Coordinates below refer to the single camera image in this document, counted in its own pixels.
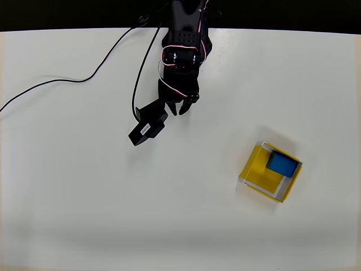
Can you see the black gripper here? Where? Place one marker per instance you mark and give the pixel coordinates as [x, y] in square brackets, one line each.
[178, 97]

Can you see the yellow open box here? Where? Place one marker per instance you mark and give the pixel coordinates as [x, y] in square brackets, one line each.
[259, 176]

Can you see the blue cube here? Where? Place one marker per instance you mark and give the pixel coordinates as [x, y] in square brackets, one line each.
[282, 165]

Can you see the black wrist-mounted camera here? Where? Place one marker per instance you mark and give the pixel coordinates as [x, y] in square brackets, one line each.
[148, 127]

